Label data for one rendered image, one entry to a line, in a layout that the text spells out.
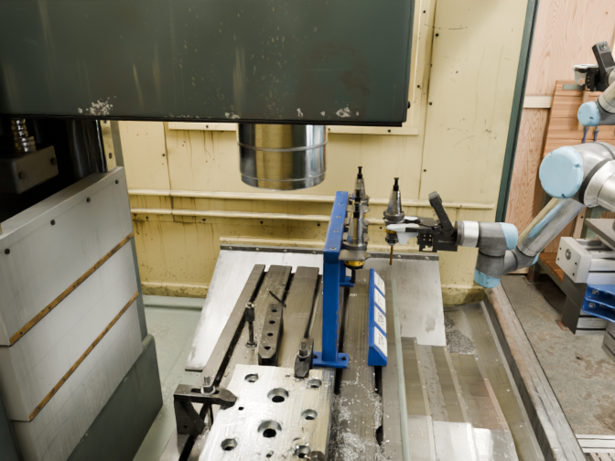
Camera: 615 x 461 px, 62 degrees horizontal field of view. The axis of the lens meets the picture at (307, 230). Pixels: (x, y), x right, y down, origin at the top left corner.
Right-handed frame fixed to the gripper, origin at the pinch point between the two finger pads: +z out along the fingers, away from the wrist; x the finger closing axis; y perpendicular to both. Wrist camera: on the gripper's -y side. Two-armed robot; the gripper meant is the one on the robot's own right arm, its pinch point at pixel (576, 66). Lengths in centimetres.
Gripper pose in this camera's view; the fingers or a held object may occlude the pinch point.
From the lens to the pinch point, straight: 219.7
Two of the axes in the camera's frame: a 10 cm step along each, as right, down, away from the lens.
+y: 1.3, 9.0, 4.1
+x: 9.7, -2.1, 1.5
